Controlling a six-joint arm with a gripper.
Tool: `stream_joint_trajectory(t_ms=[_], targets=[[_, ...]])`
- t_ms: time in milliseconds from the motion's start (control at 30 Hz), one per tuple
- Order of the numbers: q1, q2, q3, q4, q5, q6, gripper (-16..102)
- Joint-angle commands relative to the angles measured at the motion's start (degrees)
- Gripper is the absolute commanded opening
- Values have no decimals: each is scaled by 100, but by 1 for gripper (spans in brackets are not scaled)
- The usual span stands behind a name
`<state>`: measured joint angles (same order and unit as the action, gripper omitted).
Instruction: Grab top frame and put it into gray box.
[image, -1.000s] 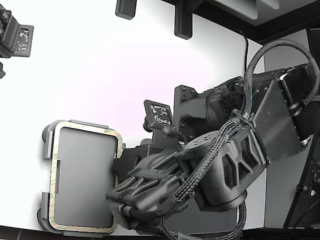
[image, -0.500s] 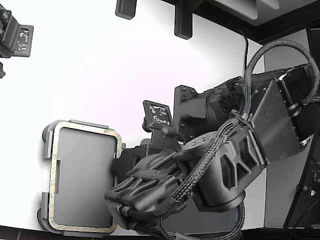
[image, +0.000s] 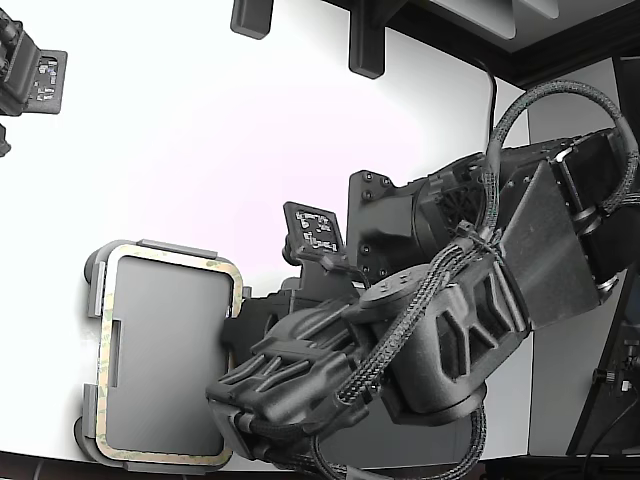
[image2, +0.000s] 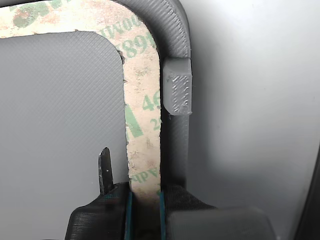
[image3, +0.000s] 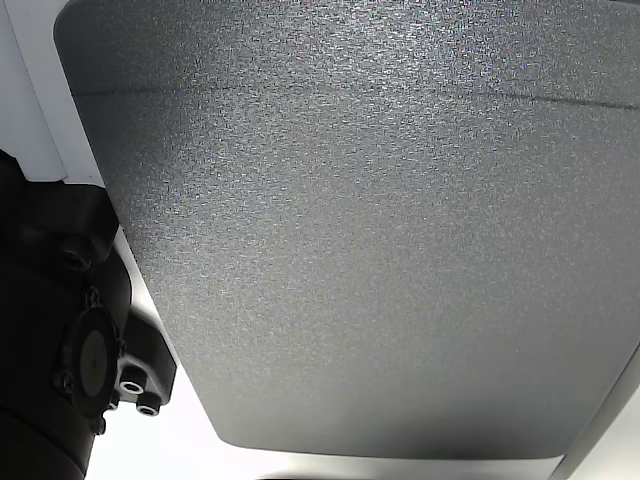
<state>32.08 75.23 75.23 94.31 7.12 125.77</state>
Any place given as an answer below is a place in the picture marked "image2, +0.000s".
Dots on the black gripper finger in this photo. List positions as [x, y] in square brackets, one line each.
[100, 220]
[200, 222]

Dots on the beige adhesive liner strip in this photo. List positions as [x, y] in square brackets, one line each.
[140, 100]

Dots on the gray plastic box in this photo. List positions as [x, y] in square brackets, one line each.
[62, 100]

